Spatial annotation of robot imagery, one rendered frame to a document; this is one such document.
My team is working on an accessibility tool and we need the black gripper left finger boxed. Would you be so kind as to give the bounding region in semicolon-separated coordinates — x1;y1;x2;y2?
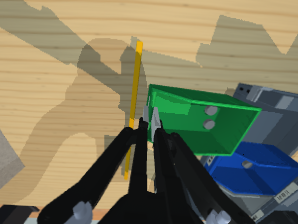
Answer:
37;105;149;224

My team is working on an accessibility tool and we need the green bin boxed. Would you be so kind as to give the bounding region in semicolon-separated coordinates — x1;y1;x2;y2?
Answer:
146;84;262;156

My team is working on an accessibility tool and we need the blue open bin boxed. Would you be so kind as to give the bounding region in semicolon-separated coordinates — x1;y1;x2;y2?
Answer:
205;141;298;195

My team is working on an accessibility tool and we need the yellow bar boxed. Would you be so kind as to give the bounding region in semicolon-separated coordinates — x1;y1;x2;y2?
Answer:
124;41;143;180

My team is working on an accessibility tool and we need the grey open bin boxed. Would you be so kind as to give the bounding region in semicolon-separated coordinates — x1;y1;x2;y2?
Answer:
216;182;274;216

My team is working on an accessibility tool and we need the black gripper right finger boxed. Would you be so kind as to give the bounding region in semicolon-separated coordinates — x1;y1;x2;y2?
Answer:
151;107;256;224

